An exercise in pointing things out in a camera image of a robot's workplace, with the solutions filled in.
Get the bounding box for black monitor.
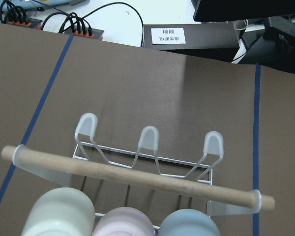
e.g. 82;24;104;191
191;0;295;22

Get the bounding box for pink plastic cup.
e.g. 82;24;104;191
92;207;156;236

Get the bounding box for light blue cup front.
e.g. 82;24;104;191
158;209;221;236

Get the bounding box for white plastic cup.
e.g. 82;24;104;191
21;187;95;236

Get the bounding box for black labelled box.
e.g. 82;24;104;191
144;23;239;51

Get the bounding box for white wire cup rack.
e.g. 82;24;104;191
0;109;275;224

